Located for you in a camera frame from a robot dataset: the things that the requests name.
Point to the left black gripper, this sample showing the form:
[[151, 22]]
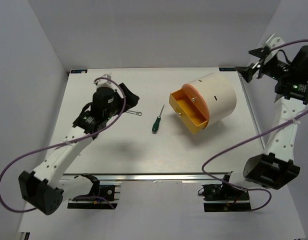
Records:
[[131, 99]]

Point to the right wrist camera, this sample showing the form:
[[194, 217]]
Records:
[[271, 47]]

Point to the white cylindrical drawer cabinet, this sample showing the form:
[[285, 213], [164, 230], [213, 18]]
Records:
[[219, 95]]

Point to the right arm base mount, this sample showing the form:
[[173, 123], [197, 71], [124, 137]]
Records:
[[219, 197]]

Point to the blue label sticker left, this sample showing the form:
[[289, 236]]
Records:
[[78, 71]]

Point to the orange top drawer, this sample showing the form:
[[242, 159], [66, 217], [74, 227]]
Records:
[[197, 99]]

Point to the yellow drawer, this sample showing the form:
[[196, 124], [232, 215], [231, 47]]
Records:
[[187, 112]]

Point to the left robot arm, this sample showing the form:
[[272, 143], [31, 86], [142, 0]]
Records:
[[43, 187]]

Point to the blue label sticker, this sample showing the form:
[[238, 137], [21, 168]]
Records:
[[226, 69], [78, 71]]

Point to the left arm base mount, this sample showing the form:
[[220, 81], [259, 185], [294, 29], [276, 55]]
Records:
[[102, 196]]

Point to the aluminium table rail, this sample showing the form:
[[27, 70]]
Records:
[[154, 177]]

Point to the large green-handled screwdriver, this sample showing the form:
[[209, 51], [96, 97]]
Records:
[[156, 124]]

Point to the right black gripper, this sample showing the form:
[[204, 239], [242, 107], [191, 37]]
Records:
[[247, 71]]

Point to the blue label sticker right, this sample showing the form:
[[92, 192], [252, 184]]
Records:
[[226, 69]]

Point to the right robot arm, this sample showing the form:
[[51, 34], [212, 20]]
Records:
[[275, 167]]

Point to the silver combination wrench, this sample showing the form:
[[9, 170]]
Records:
[[134, 112]]

